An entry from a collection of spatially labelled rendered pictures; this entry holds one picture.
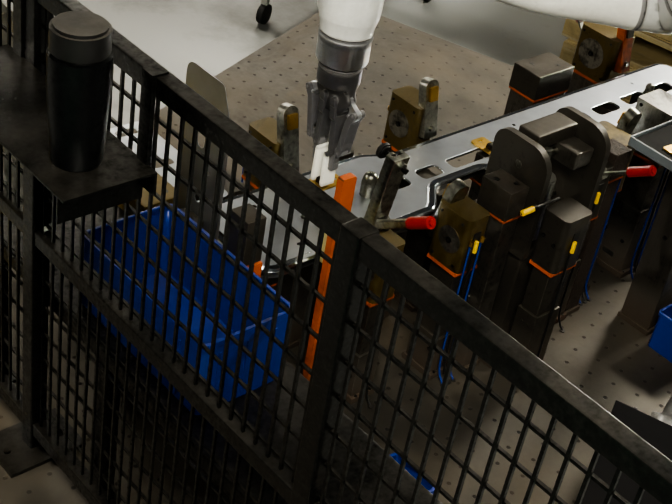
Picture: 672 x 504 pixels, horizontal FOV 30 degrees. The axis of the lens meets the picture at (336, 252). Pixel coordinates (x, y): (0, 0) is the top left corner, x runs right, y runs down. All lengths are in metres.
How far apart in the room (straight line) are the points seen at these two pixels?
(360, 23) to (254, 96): 1.22
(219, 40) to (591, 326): 2.70
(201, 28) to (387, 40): 1.61
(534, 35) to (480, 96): 2.15
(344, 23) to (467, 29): 3.45
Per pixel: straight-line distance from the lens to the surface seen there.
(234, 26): 5.14
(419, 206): 2.34
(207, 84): 1.95
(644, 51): 5.28
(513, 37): 5.48
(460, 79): 3.48
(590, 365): 2.57
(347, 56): 2.05
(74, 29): 1.44
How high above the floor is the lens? 2.26
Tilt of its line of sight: 36 degrees down
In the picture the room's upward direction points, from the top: 10 degrees clockwise
